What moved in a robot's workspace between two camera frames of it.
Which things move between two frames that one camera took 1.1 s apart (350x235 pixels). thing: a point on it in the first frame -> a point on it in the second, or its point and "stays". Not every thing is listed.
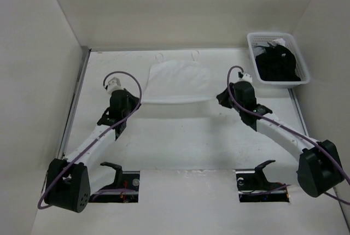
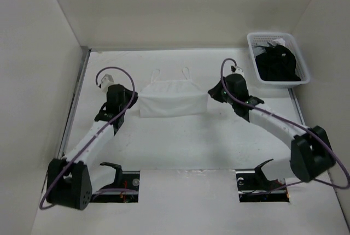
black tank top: x=278 y=63 stays
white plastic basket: x=255 y=39 stays
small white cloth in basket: x=280 y=41 stays
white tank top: x=178 y=82 -> x=170 y=98
